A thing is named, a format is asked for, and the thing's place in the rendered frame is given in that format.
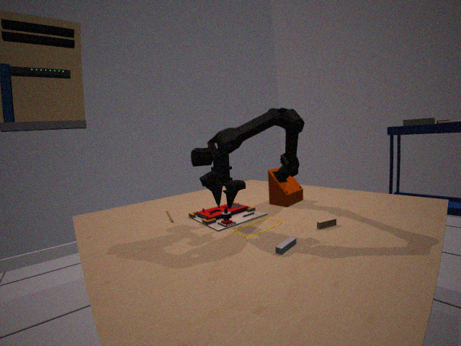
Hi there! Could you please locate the black wheel with grey hub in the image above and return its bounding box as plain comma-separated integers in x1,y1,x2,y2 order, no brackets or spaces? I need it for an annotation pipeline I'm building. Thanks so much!
220,212,232,219

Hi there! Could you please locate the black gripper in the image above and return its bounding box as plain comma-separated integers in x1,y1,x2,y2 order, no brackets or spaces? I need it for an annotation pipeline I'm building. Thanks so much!
206,164,246,208

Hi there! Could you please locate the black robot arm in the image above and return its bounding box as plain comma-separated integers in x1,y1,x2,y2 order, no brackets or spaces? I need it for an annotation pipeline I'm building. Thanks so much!
191,107,305,188

